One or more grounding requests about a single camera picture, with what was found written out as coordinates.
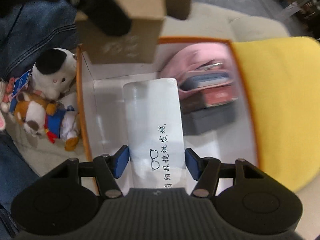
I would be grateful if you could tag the orange cardboard box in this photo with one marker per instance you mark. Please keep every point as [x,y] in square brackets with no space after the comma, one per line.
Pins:
[104,132]

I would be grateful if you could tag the dark grey box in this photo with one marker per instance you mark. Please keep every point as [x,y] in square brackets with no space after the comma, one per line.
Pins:
[204,120]

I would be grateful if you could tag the red panda sailor plush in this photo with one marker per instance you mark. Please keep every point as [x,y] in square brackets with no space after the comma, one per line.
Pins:
[40,117]

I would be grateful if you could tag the beige sofa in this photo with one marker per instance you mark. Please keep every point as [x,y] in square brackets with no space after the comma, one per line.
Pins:
[205,20]

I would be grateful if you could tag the white glasses case box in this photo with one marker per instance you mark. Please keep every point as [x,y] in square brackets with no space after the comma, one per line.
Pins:
[155,134]

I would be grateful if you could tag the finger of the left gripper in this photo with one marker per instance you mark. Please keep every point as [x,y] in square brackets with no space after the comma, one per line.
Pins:
[106,15]

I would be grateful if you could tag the left leg blue jeans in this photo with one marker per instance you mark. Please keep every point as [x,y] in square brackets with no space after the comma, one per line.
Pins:
[32,28]

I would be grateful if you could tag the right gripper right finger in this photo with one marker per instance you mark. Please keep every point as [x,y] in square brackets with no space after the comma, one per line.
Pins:
[203,170]

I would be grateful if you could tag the yellow cushion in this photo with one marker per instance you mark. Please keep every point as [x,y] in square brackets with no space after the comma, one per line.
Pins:
[281,82]

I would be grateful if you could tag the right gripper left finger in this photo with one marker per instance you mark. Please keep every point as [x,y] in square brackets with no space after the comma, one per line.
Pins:
[107,169]

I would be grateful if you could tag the red dark book box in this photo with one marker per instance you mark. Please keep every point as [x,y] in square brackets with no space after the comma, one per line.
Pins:
[208,98]

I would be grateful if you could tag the white black plush dog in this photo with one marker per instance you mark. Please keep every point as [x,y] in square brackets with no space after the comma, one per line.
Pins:
[53,72]

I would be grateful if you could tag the pink card holder wallet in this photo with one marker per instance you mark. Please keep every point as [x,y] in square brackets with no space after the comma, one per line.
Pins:
[198,80]

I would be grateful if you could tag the brown cardboard small box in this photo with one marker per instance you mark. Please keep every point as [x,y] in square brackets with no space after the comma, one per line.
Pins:
[138,46]

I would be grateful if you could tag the pink fabric pouch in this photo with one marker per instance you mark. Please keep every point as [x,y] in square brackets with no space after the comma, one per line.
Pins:
[194,56]

